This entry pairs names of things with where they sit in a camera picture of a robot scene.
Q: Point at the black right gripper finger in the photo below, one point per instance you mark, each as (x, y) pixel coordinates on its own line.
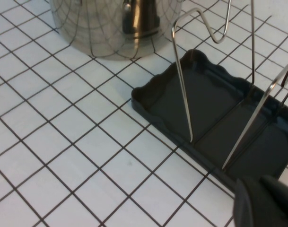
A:
(264, 203)

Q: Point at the stainless steel cooking pot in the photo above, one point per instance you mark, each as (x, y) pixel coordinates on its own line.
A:
(98, 35)

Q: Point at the white black checked tablecloth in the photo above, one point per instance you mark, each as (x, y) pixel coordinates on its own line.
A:
(63, 142)

